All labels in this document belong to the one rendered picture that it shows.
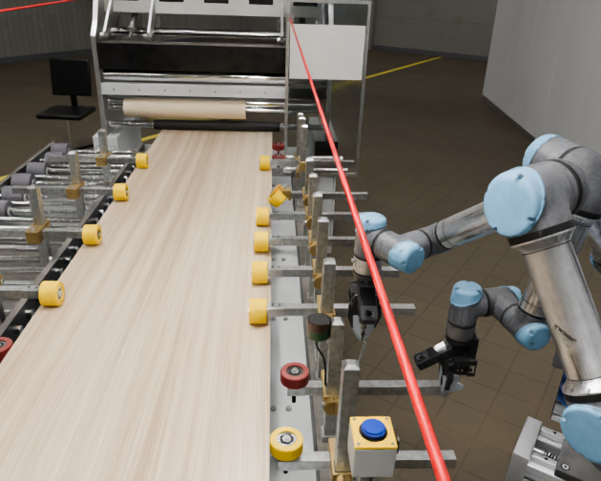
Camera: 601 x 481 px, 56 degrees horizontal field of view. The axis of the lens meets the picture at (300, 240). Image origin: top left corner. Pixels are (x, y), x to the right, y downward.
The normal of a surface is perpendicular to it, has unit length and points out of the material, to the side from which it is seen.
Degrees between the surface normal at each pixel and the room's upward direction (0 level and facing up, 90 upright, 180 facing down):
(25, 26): 90
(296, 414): 0
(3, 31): 90
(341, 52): 90
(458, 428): 0
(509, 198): 84
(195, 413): 0
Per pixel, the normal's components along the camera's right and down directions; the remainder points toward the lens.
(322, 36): 0.04, 0.44
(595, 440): -0.77, 0.35
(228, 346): 0.03, -0.90
